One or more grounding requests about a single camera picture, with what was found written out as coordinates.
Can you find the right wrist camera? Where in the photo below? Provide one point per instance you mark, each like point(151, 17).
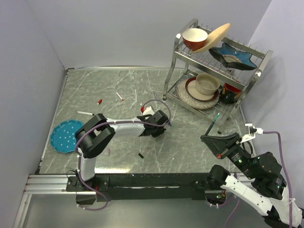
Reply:
point(252, 131)

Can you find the black red patterned cup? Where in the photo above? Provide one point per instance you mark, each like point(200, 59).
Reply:
point(229, 94)

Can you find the red white bowl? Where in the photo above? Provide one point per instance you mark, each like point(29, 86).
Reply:
point(194, 38)

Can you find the silver glitter plate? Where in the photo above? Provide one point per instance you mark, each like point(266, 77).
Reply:
point(183, 95)

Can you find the steel dish rack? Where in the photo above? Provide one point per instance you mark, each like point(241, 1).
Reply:
point(205, 62)

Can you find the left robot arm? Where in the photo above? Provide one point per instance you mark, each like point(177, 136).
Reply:
point(94, 136)

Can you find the blue star-shaped dish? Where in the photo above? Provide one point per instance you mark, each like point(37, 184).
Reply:
point(229, 57)

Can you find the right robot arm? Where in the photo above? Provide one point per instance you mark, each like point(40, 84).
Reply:
point(269, 193)

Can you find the red brown plate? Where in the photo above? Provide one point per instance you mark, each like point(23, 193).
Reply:
point(194, 93)

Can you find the beige ceramic bowl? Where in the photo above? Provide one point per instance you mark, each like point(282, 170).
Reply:
point(206, 84)

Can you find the blue polka dot plate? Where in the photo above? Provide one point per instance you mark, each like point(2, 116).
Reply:
point(62, 138)

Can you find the beige wooden plate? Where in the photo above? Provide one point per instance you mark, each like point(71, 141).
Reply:
point(214, 38)

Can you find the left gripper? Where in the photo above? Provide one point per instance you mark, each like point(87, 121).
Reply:
point(159, 132)

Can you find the green gel pen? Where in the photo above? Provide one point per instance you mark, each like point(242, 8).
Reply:
point(212, 124)

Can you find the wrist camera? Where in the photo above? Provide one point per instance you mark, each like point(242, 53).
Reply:
point(147, 110)
point(252, 131)

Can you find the white black-tip marker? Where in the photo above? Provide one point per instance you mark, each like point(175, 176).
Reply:
point(85, 113)

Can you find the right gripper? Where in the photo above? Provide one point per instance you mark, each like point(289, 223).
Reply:
point(218, 144)

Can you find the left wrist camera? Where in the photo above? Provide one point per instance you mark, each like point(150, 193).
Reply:
point(147, 110)

